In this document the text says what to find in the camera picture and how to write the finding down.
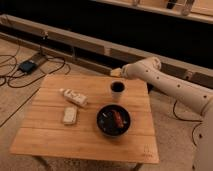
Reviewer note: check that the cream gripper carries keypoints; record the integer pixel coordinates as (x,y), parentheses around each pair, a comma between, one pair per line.
(116,72)

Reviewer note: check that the long wooden beam rail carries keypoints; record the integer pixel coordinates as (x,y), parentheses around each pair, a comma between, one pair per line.
(85,48)

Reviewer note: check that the black power adapter box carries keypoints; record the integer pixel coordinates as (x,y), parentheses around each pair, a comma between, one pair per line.
(27,66)

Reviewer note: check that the white rectangular eraser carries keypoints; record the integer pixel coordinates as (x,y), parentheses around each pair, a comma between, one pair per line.
(70,115)

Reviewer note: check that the white ceramic cup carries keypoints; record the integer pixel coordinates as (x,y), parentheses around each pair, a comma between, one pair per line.
(117,88)

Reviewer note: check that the white tube bottle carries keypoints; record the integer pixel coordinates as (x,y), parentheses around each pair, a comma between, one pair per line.
(74,97)

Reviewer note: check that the wooden folding table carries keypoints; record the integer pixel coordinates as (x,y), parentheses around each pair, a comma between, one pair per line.
(43,134)

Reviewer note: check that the black bowl with items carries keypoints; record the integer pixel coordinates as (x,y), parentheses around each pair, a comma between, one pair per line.
(106,122)

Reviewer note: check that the red item in bowl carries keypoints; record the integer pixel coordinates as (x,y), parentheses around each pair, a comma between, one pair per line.
(118,119)

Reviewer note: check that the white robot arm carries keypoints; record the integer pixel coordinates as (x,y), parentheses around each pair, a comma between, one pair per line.
(196,97)

